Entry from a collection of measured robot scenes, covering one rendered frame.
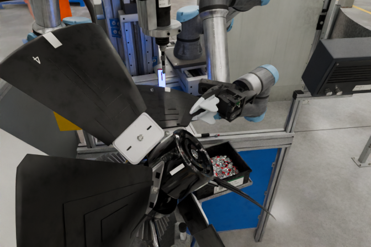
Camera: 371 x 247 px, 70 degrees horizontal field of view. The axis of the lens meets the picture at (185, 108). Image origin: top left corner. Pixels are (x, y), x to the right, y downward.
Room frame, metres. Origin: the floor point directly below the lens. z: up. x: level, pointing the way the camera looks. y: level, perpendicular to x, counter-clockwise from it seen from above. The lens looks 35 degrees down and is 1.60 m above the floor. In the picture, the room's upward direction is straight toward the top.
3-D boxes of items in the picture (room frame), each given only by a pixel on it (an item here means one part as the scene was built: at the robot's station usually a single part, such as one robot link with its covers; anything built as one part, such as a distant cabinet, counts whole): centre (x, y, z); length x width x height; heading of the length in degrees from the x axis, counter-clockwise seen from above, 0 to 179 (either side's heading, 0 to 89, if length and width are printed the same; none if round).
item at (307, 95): (0.90, -0.55, 1.04); 0.24 x 0.03 x 0.03; 97
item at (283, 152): (0.89, -0.44, 0.39); 0.04 x 0.04 x 0.78; 7
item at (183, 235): (0.35, 0.01, 0.99); 0.02 x 0.02 x 0.06
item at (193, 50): (1.29, -0.01, 1.09); 0.15 x 0.15 x 0.10
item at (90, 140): (0.79, 0.38, 0.92); 0.03 x 0.03 x 0.12; 7
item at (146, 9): (0.46, 0.05, 1.49); 0.09 x 0.07 x 0.10; 132
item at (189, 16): (1.29, -0.02, 1.20); 0.13 x 0.12 x 0.14; 100
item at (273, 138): (0.84, -0.02, 0.82); 0.90 x 0.04 x 0.08; 97
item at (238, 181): (0.68, -0.10, 0.85); 0.22 x 0.17 x 0.07; 112
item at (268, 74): (0.77, -0.25, 1.17); 0.11 x 0.08 x 0.09; 134
